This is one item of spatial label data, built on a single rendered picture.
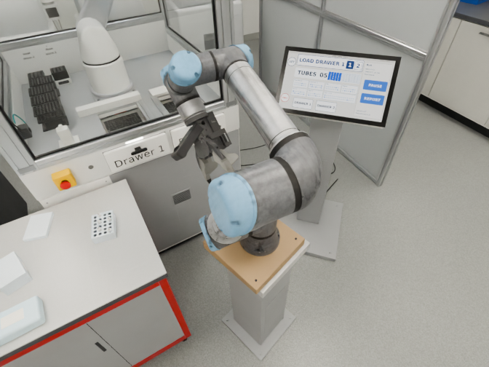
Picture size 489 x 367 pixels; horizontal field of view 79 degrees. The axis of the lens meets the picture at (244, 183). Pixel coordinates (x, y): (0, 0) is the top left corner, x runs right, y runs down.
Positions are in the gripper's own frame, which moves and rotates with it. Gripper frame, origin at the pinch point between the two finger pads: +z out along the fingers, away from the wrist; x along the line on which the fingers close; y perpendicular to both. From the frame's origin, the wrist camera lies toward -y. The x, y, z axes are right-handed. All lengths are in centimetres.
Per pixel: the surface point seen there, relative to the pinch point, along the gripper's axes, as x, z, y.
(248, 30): 265, -159, 318
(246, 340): 69, 88, 10
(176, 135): 58, -25, 23
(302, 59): 17, -31, 79
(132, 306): 48, 30, -31
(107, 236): 54, 2, -26
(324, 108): 14, -5, 76
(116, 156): 66, -27, -5
